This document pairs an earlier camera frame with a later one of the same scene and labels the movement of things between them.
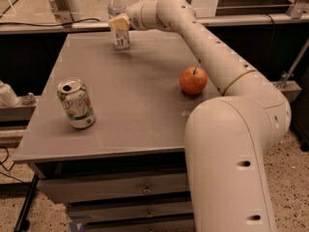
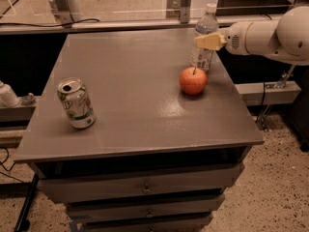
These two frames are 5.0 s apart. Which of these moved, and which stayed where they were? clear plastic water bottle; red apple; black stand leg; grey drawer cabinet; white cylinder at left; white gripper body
Moved: clear plastic water bottle; white gripper body
Stayed: grey drawer cabinet; white cylinder at left; red apple; black stand leg
